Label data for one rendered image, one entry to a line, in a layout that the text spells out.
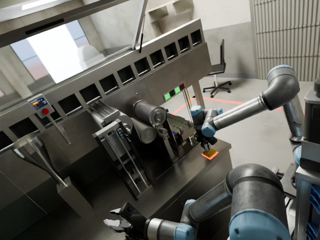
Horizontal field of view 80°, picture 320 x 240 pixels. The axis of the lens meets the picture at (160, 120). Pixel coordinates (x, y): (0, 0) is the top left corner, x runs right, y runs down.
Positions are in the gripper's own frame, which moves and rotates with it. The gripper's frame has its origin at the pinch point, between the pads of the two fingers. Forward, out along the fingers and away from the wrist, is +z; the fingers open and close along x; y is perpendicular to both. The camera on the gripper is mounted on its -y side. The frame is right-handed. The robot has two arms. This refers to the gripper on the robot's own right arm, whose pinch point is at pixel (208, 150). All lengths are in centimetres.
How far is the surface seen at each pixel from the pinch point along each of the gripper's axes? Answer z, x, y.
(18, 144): -58, 93, 39
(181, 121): -10.0, -6.5, 34.0
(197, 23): -70, -68, 57
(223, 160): 14.8, -7.7, -3.3
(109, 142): -43, 54, 11
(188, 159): 3.1, 13.3, 8.5
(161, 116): -32.1, 14.8, 21.6
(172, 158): 1.9, 20.1, 18.5
